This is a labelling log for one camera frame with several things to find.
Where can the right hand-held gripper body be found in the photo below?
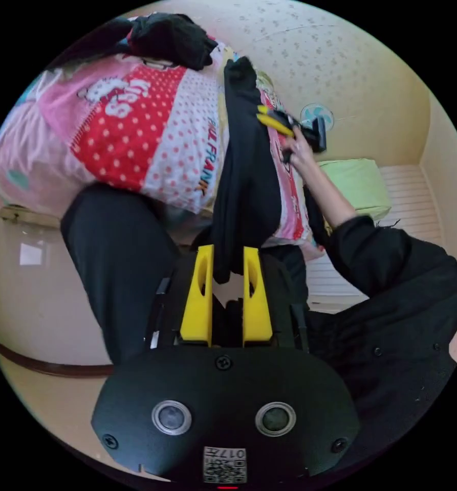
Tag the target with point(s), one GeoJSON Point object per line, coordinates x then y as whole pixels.
{"type": "Point", "coordinates": [307, 132]}

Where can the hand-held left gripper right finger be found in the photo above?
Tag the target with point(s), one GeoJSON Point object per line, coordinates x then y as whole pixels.
{"type": "Point", "coordinates": [257, 310]}

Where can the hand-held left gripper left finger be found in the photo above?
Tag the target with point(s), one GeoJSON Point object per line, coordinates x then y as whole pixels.
{"type": "Point", "coordinates": [196, 307]}

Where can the black pants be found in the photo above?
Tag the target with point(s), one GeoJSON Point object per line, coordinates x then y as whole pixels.
{"type": "Point", "coordinates": [247, 172]}

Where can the person's right forearm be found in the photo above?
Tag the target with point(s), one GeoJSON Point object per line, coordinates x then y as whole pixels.
{"type": "Point", "coordinates": [326, 192]}

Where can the person's right hand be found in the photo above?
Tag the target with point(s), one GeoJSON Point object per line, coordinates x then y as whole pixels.
{"type": "Point", "coordinates": [301, 151]}

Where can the fan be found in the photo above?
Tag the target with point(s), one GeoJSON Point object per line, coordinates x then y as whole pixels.
{"type": "Point", "coordinates": [317, 115]}

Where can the green cushion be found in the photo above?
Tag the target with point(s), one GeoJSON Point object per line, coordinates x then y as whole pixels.
{"type": "Point", "coordinates": [355, 188]}

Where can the pile of clothes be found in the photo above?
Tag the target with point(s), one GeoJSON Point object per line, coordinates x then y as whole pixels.
{"type": "Point", "coordinates": [167, 38]}

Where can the bed with printed sheet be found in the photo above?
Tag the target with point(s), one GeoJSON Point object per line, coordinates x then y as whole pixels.
{"type": "Point", "coordinates": [136, 126]}

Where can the person's body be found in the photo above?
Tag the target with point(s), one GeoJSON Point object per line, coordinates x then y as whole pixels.
{"type": "Point", "coordinates": [385, 307]}

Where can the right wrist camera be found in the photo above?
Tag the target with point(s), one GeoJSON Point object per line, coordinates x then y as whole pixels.
{"type": "Point", "coordinates": [321, 134]}

